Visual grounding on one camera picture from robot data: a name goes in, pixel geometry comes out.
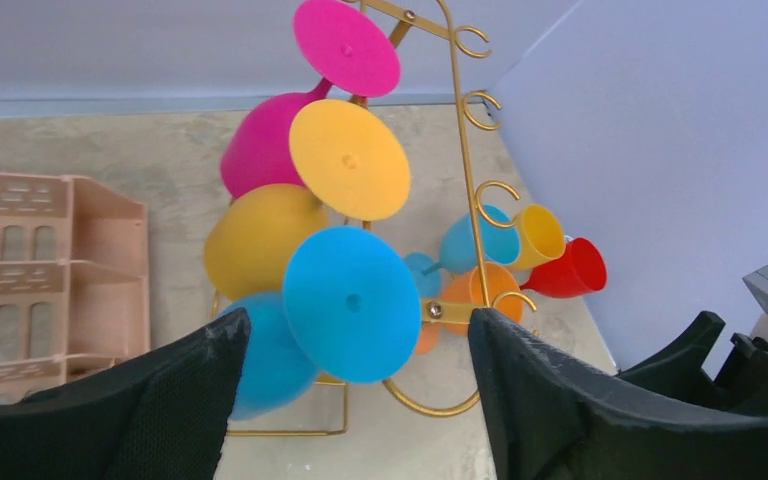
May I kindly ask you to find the blue wine glass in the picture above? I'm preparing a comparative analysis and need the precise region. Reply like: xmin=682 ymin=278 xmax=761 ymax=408
xmin=403 ymin=203 xmax=522 ymax=299
xmin=226 ymin=226 xmax=422 ymax=421

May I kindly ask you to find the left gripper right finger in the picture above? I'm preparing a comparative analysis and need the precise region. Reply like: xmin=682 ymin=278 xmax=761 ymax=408
xmin=468 ymin=308 xmax=768 ymax=479

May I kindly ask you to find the red wine glass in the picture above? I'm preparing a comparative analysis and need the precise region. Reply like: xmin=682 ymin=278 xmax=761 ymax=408
xmin=520 ymin=237 xmax=608 ymax=299

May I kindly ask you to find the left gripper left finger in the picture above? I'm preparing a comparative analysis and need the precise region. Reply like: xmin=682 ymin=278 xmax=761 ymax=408
xmin=0 ymin=308 xmax=251 ymax=479

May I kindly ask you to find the gold wire glass rack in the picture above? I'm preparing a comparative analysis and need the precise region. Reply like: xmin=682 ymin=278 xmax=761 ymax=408
xmin=226 ymin=0 xmax=521 ymax=438

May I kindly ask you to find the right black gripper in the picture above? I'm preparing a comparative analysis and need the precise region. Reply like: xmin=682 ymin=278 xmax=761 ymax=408
xmin=616 ymin=311 xmax=768 ymax=417

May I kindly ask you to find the orange wine glass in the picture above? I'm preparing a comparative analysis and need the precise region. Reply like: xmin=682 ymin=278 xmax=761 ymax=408
xmin=414 ymin=263 xmax=526 ymax=354

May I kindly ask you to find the yellow wine glass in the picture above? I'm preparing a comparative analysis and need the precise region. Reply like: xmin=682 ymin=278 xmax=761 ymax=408
xmin=508 ymin=204 xmax=566 ymax=271
xmin=203 ymin=99 xmax=412 ymax=301

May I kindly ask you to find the magenta wine glass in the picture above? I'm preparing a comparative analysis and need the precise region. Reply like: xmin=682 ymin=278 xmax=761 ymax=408
xmin=219 ymin=0 xmax=401 ymax=199

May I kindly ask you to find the pink plastic file organizer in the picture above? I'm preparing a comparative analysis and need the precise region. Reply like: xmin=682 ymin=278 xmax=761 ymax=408
xmin=0 ymin=173 xmax=151 ymax=403

